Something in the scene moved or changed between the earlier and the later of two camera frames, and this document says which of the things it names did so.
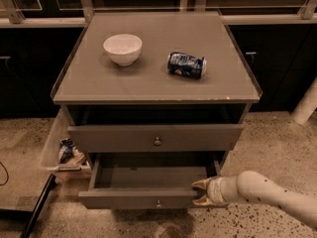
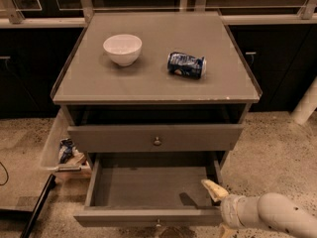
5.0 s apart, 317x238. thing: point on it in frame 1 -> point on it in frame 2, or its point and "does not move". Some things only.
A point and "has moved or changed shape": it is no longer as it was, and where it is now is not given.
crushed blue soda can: x=186 y=65 does not move
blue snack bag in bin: x=66 y=150 does not move
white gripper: x=215 y=190 -> x=230 y=209
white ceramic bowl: x=123 y=49 does not move
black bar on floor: x=39 y=205 does not move
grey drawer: x=159 y=180 has moved or changed shape
